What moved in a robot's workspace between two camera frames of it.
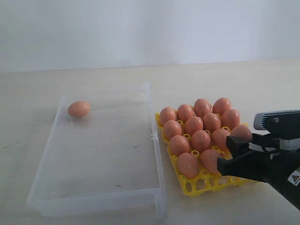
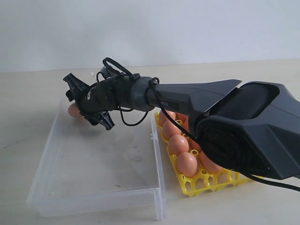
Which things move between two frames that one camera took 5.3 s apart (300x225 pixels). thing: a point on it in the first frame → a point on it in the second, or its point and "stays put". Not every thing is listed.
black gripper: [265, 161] → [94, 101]
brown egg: [167, 114] stays put
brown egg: [178, 145] stays put
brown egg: [208, 159] stays put
